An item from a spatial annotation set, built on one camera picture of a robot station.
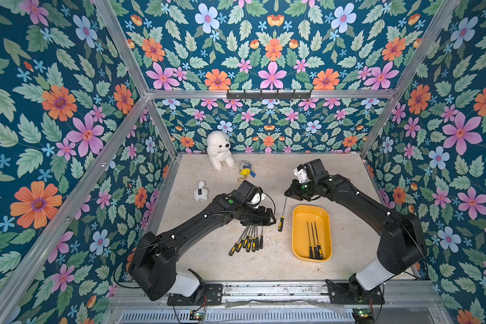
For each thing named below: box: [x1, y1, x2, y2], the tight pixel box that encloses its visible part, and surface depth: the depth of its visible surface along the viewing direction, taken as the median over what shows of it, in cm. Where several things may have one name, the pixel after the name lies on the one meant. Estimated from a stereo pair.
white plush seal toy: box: [206, 130, 236, 171], surface depth 105 cm
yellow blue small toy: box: [237, 159, 257, 182], surface depth 110 cm
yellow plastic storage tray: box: [291, 204, 333, 262], surface depth 89 cm
